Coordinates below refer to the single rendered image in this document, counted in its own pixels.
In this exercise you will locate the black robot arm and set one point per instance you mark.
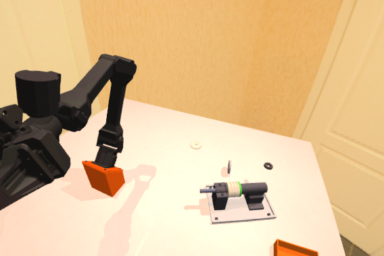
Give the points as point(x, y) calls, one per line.
point(38, 96)

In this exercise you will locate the grey metal shaft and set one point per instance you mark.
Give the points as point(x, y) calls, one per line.
point(209, 190)

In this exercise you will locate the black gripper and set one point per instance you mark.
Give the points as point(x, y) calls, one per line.
point(36, 160)

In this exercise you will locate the small black ring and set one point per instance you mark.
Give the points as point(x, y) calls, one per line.
point(266, 165)

